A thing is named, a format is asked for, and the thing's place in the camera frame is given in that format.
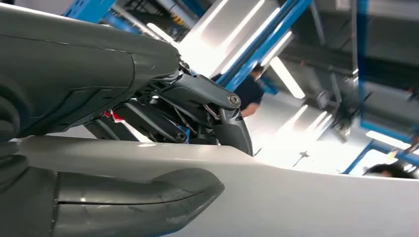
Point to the ceiling light strip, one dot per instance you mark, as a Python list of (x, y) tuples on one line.
[(388, 140), (286, 77)]

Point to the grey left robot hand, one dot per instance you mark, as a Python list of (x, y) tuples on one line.
[(82, 72)]

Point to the blue metal shelf rack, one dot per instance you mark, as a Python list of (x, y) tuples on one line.
[(361, 49), (268, 42)]

